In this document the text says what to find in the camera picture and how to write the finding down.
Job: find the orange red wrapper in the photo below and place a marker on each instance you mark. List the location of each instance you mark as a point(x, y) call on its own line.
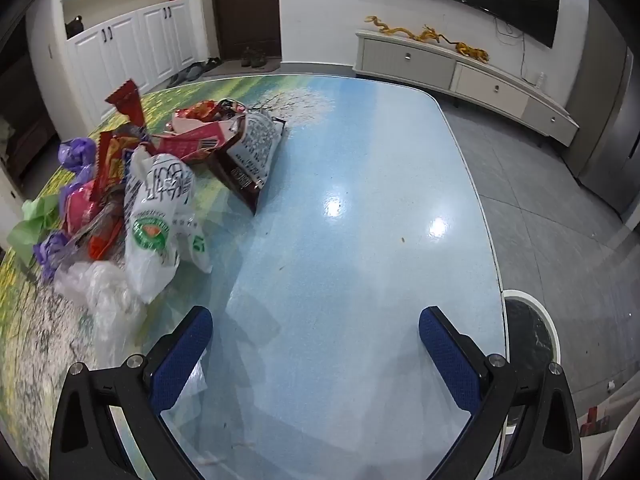
point(100, 242)

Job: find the dark slipper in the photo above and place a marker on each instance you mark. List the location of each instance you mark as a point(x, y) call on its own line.
point(211, 63)

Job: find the brown snack packet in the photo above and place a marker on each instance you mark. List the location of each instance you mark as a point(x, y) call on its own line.
point(252, 155)

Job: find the clear plastic bag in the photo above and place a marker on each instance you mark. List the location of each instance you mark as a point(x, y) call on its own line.
point(107, 305)

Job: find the golden dragon ornament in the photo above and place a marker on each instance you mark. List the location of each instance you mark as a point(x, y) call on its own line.
point(390, 27)
point(472, 52)
point(434, 36)

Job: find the brown doormat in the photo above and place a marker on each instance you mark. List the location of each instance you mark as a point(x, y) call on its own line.
point(272, 65)

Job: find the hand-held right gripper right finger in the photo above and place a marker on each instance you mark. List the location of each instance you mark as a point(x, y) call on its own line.
point(450, 360)

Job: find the white television cabinet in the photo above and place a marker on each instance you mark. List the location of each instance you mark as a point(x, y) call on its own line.
point(450, 72)

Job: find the white lower cupboard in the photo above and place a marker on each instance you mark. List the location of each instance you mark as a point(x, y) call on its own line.
point(130, 50)

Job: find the black bag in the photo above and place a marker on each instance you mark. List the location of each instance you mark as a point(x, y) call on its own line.
point(75, 27)

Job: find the pink packet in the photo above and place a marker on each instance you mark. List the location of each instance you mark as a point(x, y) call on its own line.
point(80, 207)

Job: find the white rimmed trash bin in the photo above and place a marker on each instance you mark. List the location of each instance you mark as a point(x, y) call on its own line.
point(530, 340)

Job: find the red yellow snack wrapper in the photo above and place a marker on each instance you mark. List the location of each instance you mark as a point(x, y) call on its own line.
point(112, 160)

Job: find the white plastic bag green print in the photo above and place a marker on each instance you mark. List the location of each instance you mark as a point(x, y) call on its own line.
point(155, 225)

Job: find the brown shoe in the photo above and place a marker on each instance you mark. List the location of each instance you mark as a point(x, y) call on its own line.
point(260, 58)
point(246, 57)

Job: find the purple plastic bag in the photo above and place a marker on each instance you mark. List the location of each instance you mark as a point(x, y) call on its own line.
point(50, 252)
point(77, 155)

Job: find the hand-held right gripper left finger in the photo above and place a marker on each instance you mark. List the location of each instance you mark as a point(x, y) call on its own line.
point(180, 360)

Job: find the grey slipper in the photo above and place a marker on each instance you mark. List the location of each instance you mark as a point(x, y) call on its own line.
point(190, 72)
point(174, 79)

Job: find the grey steel fridge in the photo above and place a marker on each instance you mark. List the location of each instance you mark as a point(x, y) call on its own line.
point(607, 120)

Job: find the dark wooden furniture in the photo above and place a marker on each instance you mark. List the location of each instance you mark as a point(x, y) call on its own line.
point(25, 130)

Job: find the red white snack wrapper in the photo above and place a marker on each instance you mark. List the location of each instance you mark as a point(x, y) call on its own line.
point(202, 132)

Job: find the dark brown door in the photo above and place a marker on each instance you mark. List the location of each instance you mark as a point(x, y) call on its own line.
point(245, 7)

